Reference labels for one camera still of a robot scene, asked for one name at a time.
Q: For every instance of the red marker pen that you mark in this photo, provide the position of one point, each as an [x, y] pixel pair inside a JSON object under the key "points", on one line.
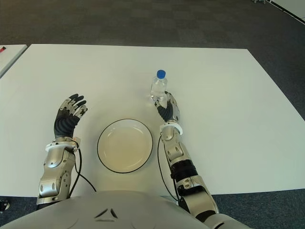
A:
{"points": [[3, 49]]}

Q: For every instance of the black caster wheel base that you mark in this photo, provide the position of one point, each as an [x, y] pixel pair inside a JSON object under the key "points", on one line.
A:
{"points": [[4, 205]]}

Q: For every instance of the grey robot torso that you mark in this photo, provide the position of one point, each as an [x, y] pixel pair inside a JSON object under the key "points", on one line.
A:
{"points": [[107, 210]]}

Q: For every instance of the robot left hand black silver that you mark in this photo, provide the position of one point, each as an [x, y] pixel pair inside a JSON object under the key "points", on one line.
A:
{"points": [[64, 124]]}

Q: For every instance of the clear water bottle blue cap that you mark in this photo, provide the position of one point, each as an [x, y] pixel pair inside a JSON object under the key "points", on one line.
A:
{"points": [[158, 86]]}

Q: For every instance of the white side table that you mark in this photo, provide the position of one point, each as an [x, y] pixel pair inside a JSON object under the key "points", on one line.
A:
{"points": [[9, 59]]}

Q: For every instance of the robot right hand black silver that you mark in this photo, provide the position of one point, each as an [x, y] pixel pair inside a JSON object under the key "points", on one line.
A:
{"points": [[170, 112]]}

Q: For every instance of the robot right arm silver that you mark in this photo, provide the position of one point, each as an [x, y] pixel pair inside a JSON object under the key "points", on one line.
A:
{"points": [[178, 152]]}

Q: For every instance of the robot left arm silver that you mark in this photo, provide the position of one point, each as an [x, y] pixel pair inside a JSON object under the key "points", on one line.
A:
{"points": [[54, 164]]}

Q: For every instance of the grey chair base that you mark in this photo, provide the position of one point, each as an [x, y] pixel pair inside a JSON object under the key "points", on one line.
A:
{"points": [[258, 1]]}

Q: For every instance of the white plate black rim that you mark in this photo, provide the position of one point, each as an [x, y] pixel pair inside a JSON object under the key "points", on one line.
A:
{"points": [[125, 145]]}

